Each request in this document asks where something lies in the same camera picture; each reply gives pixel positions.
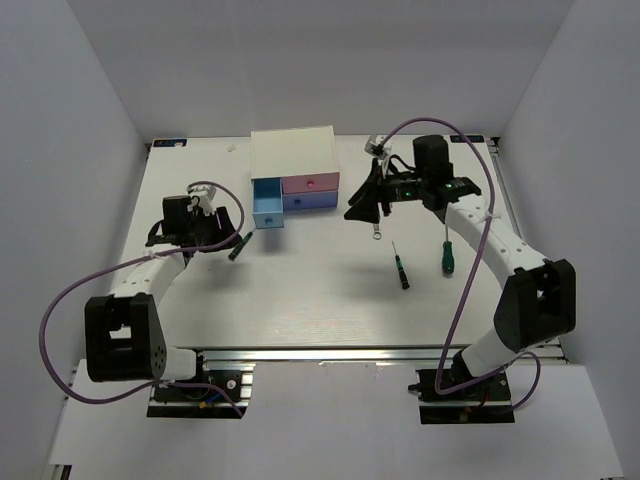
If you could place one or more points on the purple-blue wide drawer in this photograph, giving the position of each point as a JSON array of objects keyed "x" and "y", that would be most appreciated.
[{"x": 310, "y": 200}]

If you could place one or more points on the small black precision screwdriver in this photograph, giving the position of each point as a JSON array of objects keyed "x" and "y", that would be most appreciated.
[{"x": 236, "y": 251}]

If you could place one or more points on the white drawer cabinet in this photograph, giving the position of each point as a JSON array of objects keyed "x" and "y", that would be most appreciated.
[{"x": 293, "y": 152}]

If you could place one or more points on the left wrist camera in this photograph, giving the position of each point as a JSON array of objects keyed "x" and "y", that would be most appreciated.
[{"x": 201, "y": 198}]

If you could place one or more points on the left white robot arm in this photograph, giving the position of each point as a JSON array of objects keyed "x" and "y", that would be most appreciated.
[{"x": 123, "y": 334}]

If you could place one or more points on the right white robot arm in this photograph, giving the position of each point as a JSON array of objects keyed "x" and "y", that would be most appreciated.
[{"x": 538, "y": 299}]

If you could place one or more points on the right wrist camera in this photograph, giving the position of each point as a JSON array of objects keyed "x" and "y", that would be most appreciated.
[{"x": 375, "y": 147}]

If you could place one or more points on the green handled screwdriver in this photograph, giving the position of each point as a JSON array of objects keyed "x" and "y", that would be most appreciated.
[{"x": 447, "y": 260}]

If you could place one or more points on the light blue small drawer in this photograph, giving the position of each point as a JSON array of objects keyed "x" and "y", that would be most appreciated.
[{"x": 267, "y": 208}]

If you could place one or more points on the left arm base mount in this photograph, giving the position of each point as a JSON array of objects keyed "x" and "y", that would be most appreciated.
[{"x": 221, "y": 389}]

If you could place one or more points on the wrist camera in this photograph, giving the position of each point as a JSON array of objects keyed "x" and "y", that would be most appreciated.
[
  {"x": 375, "y": 147},
  {"x": 201, "y": 198}
]

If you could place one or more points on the blue label sticker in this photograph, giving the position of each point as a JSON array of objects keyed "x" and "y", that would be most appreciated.
[
  {"x": 470, "y": 138},
  {"x": 169, "y": 143}
]

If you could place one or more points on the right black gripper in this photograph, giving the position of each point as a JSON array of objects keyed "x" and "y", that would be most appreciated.
[{"x": 365, "y": 200}]

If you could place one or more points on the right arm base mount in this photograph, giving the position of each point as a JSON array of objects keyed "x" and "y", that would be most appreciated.
[{"x": 489, "y": 402}]

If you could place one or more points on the pink drawer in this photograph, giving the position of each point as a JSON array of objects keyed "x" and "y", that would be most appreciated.
[{"x": 310, "y": 183}]

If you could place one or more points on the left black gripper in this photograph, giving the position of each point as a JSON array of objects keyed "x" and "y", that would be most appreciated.
[{"x": 225, "y": 221}]

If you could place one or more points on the silver combination wrench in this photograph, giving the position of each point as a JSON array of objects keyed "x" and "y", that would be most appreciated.
[{"x": 377, "y": 235}]

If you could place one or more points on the blue label sticker left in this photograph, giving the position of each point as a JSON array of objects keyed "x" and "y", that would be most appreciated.
[{"x": 169, "y": 143}]

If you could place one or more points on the blue label sticker right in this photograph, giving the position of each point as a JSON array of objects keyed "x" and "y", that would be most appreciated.
[{"x": 470, "y": 138}]

